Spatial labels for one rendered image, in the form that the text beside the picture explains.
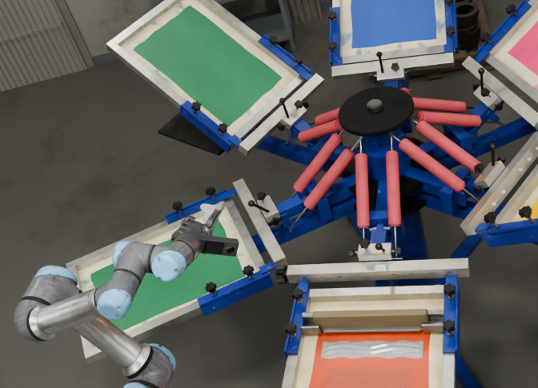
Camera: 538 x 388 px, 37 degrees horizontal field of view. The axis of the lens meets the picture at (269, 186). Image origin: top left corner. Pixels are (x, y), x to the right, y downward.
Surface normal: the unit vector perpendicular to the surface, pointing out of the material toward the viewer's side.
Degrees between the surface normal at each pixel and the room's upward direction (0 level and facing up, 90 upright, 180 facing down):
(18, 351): 0
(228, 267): 0
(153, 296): 0
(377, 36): 32
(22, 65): 90
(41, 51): 90
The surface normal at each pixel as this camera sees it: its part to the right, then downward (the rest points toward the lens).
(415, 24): -0.31, -0.26
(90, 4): 0.05, 0.65
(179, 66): 0.18, -0.47
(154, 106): -0.25, -0.73
